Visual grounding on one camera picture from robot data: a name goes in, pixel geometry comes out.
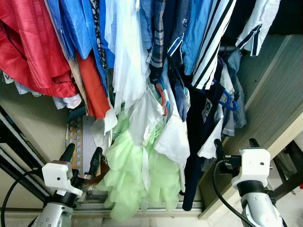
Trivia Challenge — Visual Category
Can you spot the bright blue shirt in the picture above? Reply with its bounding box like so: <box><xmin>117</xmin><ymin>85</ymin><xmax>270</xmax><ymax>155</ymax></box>
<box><xmin>47</xmin><ymin>0</ymin><xmax>116</xmax><ymax>90</ymax></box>

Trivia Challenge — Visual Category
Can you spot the white blouse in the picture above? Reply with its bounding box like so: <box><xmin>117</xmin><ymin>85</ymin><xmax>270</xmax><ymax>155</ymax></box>
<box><xmin>128</xmin><ymin>85</ymin><xmax>191</xmax><ymax>166</ymax></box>

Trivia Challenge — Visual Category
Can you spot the white sheer garment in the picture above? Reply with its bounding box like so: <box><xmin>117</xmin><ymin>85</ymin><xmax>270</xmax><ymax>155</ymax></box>
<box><xmin>104</xmin><ymin>0</ymin><xmax>152</xmax><ymax>114</ymax></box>

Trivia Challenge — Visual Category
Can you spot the navy white striped shirt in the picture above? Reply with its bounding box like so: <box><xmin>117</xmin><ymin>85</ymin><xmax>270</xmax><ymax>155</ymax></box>
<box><xmin>192</xmin><ymin>0</ymin><xmax>237</xmax><ymax>90</ymax></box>

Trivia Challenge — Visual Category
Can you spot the dark wooden table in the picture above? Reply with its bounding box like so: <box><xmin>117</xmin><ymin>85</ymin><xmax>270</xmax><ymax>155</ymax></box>
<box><xmin>272</xmin><ymin>140</ymin><xmax>303</xmax><ymax>201</ymax></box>

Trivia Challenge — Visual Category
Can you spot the dark plaid shirt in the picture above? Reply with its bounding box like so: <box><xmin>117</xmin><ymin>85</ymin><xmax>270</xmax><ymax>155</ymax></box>
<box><xmin>149</xmin><ymin>0</ymin><xmax>166</xmax><ymax>83</ymax></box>

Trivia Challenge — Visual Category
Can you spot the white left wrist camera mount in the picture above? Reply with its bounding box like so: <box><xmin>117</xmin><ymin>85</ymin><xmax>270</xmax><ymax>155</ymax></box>
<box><xmin>42</xmin><ymin>161</ymin><xmax>83</xmax><ymax>197</ymax></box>

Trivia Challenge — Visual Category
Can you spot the black sliding door frame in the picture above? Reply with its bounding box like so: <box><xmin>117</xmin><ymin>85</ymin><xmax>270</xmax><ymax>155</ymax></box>
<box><xmin>0</xmin><ymin>106</ymin><xmax>48</xmax><ymax>190</ymax></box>

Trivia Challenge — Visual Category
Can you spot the white shirt navy cuff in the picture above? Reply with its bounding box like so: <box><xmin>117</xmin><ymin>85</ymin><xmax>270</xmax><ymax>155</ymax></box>
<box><xmin>235</xmin><ymin>0</ymin><xmax>282</xmax><ymax>56</ymax></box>

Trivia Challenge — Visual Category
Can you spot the red plastic hanger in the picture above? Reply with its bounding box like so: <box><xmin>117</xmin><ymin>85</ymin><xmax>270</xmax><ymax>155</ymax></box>
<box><xmin>154</xmin><ymin>83</ymin><xmax>169</xmax><ymax>116</ymax></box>

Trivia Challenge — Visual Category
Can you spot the blue plastic hanger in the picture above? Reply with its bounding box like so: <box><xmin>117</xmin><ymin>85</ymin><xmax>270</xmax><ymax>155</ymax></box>
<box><xmin>211</xmin><ymin>78</ymin><xmax>240</xmax><ymax>113</ymax></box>

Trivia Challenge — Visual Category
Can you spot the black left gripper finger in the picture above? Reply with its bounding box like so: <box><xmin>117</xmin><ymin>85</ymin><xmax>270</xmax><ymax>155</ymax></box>
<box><xmin>59</xmin><ymin>143</ymin><xmax>75</xmax><ymax>164</ymax></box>
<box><xmin>89</xmin><ymin>147</ymin><xmax>103</xmax><ymax>178</ymax></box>

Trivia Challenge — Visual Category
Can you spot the orange dotted board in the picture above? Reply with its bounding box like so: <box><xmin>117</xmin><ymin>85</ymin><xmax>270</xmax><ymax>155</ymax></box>
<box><xmin>66</xmin><ymin>116</ymin><xmax>102</xmax><ymax>178</ymax></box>

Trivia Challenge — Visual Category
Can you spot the orange red garment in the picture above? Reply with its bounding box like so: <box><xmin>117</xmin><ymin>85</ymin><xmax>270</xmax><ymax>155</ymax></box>
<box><xmin>76</xmin><ymin>52</ymin><xmax>112</xmax><ymax>120</ymax></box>

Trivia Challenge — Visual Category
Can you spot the grey denim garment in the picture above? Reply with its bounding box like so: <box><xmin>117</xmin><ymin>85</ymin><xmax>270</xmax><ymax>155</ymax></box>
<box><xmin>220</xmin><ymin>50</ymin><xmax>248</xmax><ymax>138</ymax></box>

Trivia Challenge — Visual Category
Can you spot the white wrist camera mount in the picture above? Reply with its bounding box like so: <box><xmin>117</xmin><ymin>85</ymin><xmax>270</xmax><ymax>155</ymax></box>
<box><xmin>231</xmin><ymin>148</ymin><xmax>270</xmax><ymax>190</ymax></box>
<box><xmin>42</xmin><ymin>161</ymin><xmax>83</xmax><ymax>197</ymax></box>

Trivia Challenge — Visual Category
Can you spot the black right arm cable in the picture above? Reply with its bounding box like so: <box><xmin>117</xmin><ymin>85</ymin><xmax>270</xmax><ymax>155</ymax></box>
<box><xmin>212</xmin><ymin>160</ymin><xmax>256</xmax><ymax>227</ymax></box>

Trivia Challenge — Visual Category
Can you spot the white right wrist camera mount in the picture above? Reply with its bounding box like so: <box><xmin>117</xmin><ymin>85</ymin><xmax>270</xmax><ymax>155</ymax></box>
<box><xmin>231</xmin><ymin>148</ymin><xmax>270</xmax><ymax>190</ymax></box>

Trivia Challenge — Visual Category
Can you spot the dark navy garment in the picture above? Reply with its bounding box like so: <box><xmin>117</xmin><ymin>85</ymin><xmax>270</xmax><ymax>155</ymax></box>
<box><xmin>182</xmin><ymin>71</ymin><xmax>225</xmax><ymax>212</ymax></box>

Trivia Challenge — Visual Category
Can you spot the metal wardrobe floor rail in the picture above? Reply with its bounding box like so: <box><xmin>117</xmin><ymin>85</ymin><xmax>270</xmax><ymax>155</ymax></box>
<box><xmin>0</xmin><ymin>201</ymin><xmax>204</xmax><ymax>218</ymax></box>

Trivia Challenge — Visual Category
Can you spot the blue denim shirt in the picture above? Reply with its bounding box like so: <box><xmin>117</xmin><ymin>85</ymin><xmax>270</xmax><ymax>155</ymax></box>
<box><xmin>166</xmin><ymin>0</ymin><xmax>214</xmax><ymax>76</ymax></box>

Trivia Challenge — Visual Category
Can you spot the light green garment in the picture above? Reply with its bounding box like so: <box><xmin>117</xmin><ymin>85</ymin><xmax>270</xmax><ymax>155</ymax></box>
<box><xmin>97</xmin><ymin>109</ymin><xmax>183</xmax><ymax>223</ymax></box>

